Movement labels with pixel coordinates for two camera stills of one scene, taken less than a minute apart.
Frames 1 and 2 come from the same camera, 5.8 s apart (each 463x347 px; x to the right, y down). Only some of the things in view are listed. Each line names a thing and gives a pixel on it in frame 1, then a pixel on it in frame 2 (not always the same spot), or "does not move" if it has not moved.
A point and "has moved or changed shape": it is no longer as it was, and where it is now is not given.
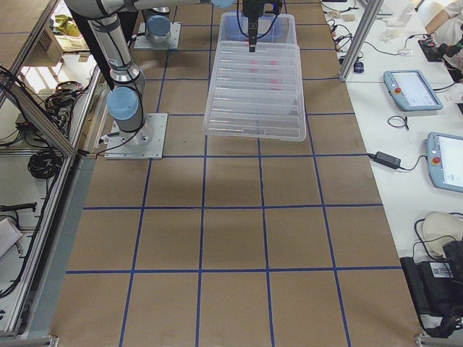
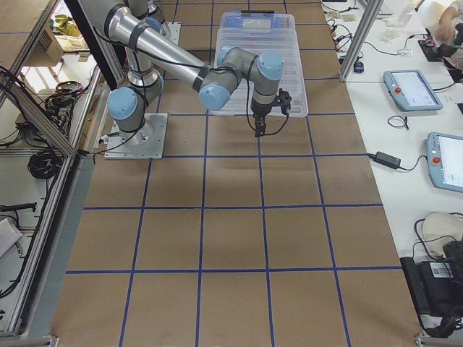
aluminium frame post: (372, 9) does not move
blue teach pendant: (444, 155) does not move
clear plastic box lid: (256, 95) has moved or changed shape
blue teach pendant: (410, 90) does not move
